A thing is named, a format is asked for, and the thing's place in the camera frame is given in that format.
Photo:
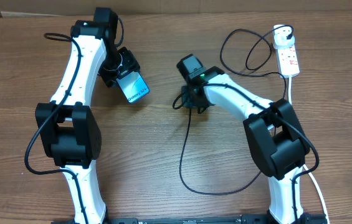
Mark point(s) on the white power strip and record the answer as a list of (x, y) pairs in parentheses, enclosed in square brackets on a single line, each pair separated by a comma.
[(287, 62)]

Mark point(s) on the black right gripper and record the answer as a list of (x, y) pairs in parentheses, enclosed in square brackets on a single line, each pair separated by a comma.
[(188, 93)]

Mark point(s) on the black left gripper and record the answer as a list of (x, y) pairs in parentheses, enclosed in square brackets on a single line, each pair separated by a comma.
[(129, 63)]

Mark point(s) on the cardboard panel at back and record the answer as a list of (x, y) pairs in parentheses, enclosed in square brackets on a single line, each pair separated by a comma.
[(87, 7)]

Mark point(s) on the white charger plug adapter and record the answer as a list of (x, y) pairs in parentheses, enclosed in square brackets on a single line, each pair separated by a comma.
[(283, 36)]

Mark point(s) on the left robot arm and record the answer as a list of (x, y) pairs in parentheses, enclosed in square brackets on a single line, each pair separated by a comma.
[(66, 125)]

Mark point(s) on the Samsung Galaxy smartphone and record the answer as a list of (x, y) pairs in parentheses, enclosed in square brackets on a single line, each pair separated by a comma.
[(133, 87)]

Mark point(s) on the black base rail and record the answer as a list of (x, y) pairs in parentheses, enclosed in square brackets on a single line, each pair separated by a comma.
[(306, 218)]

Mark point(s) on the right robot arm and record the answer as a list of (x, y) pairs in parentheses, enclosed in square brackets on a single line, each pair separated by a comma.
[(275, 137)]

